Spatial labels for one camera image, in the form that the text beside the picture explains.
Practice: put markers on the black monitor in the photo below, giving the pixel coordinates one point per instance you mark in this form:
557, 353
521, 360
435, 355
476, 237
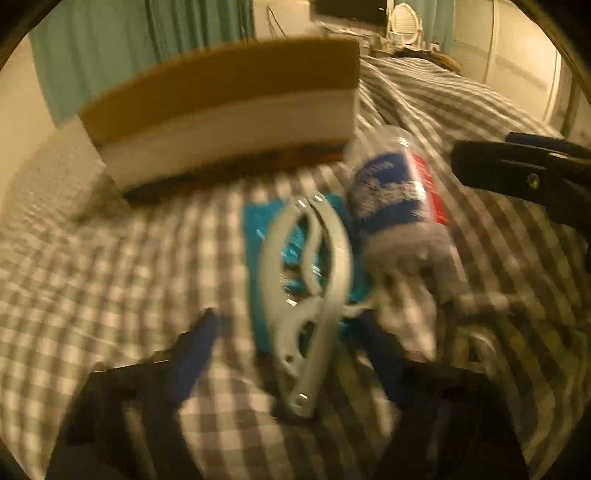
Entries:
351, 10

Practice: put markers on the clear plastic bottle blue label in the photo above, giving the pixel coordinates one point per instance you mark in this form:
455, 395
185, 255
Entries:
397, 203

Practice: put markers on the grey plastic clip hanger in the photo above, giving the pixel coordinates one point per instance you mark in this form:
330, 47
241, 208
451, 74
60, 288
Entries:
304, 295

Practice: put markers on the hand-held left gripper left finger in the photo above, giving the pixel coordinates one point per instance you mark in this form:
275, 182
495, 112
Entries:
191, 355

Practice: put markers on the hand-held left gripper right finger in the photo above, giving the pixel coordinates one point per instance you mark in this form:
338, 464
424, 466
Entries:
385, 350

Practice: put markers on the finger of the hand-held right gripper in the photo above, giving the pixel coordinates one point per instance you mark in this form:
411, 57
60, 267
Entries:
517, 173

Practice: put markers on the cardboard box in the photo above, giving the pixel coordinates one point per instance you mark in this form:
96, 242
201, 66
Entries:
226, 115

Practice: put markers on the green curtain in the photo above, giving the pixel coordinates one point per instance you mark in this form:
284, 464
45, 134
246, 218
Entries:
138, 41

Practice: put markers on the grey checkered blanket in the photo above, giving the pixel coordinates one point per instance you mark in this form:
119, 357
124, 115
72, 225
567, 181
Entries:
295, 277

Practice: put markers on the teal snack packet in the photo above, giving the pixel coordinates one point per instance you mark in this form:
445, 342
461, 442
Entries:
295, 258

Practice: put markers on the white round fan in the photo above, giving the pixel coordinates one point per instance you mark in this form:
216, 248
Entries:
406, 21

